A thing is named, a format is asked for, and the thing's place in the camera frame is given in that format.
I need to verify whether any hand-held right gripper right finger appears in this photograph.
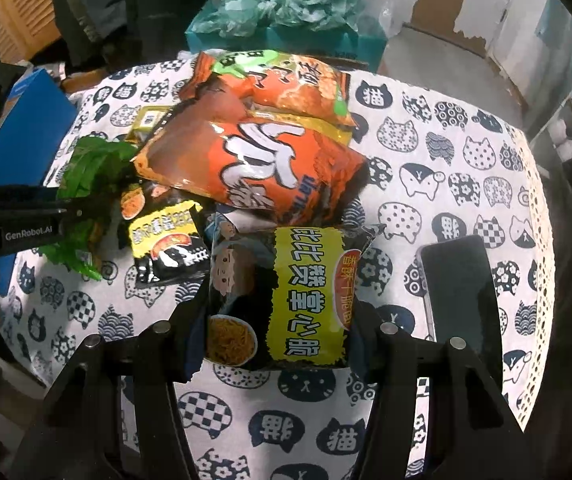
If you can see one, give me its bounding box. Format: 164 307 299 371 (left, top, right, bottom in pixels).
348 300 529 480

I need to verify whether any blue cardboard box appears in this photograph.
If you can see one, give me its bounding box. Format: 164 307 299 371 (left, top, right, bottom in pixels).
0 67 79 196

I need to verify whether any white rack with bottles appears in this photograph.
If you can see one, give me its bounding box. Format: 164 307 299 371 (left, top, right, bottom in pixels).
526 55 572 196

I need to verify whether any gold snack packet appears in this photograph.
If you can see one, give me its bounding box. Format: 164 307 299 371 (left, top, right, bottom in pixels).
126 106 177 145

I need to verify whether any teal cloth in clear bag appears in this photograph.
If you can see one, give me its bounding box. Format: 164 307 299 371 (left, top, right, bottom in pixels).
186 0 362 36

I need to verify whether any cat print tablecloth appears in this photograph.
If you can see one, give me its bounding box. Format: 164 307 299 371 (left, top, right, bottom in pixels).
0 52 554 480

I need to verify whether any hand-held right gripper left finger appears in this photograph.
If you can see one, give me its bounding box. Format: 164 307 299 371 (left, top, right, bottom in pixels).
11 292 212 480

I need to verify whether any large orange brown snack bag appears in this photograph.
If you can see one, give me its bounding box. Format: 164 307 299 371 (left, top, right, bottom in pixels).
133 95 369 226

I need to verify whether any large black jacket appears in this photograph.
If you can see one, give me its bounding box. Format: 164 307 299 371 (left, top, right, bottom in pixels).
126 0 217 61

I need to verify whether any small black snack packet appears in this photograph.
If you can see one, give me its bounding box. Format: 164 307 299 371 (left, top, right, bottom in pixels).
118 187 212 288

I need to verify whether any orange snack bag green label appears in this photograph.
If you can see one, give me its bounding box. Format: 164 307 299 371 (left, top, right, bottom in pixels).
181 49 357 128

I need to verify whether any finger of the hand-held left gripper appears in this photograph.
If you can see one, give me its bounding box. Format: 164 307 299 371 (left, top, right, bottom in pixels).
41 194 139 226

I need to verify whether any black yellow snack bag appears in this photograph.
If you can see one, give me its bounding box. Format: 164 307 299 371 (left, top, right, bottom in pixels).
201 212 387 373

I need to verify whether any black smartphone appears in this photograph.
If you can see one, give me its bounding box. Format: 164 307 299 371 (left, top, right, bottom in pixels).
418 235 504 376

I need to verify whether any green snack packet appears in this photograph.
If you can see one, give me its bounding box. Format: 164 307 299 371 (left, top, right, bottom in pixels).
41 137 139 281

